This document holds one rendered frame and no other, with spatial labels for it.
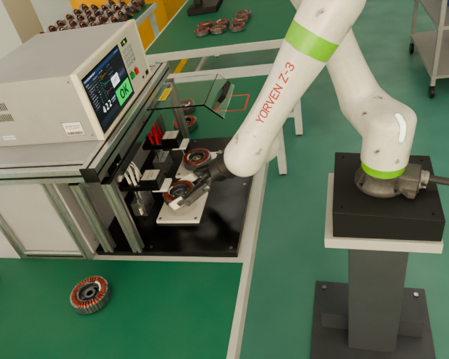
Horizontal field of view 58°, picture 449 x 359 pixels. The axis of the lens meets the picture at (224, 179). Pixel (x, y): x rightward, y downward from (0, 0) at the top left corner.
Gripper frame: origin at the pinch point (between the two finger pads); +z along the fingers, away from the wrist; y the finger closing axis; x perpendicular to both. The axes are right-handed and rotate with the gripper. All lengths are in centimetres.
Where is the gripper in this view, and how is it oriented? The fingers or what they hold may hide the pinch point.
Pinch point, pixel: (179, 192)
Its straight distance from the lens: 136.4
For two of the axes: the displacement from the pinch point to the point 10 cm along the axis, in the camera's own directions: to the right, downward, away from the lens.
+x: -6.5, -6.5, -3.9
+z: -7.4, 4.2, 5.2
